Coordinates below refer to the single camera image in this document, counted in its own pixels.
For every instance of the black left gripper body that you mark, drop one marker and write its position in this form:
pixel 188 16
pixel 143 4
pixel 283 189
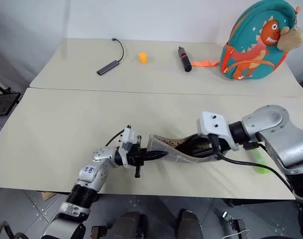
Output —
pixel 136 156

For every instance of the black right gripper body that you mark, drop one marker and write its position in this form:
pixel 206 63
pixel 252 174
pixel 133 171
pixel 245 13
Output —
pixel 224 145

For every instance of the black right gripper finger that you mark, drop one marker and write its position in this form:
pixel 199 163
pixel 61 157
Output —
pixel 202 154
pixel 203 151

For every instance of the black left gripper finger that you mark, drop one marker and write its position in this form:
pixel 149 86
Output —
pixel 155 158
pixel 157 153

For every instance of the grey checked fabric pouch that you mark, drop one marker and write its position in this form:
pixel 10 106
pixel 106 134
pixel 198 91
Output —
pixel 177 158

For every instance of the green marker pen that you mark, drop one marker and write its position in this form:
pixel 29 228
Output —
pixel 262 164

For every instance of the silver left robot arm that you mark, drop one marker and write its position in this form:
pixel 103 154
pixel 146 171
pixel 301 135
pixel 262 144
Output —
pixel 91 174

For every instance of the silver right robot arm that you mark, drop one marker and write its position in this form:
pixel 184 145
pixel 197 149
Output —
pixel 270 122

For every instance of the white plug connector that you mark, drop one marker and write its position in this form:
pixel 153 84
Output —
pixel 226 215

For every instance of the dark rounded shape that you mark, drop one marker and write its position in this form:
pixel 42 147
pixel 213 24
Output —
pixel 191 224
pixel 129 225

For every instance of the black marker with red band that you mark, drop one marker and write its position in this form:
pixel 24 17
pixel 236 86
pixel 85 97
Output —
pixel 184 59

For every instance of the small wooden block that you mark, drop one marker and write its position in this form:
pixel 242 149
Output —
pixel 48 195

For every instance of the small orange block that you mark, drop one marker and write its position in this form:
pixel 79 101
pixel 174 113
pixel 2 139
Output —
pixel 142 57

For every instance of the teal dinosaur backpack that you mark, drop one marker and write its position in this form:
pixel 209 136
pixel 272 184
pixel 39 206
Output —
pixel 249 23

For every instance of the brown plush toy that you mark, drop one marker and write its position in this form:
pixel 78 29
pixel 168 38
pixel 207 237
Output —
pixel 290 38

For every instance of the black metal chair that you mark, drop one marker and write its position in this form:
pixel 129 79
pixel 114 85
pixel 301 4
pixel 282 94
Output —
pixel 2 103

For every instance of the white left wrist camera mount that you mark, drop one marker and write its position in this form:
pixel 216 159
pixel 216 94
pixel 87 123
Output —
pixel 127 138

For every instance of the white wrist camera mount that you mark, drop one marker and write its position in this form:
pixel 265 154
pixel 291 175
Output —
pixel 213 127
pixel 127 138

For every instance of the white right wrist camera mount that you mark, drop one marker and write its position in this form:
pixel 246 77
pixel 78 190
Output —
pixel 213 127

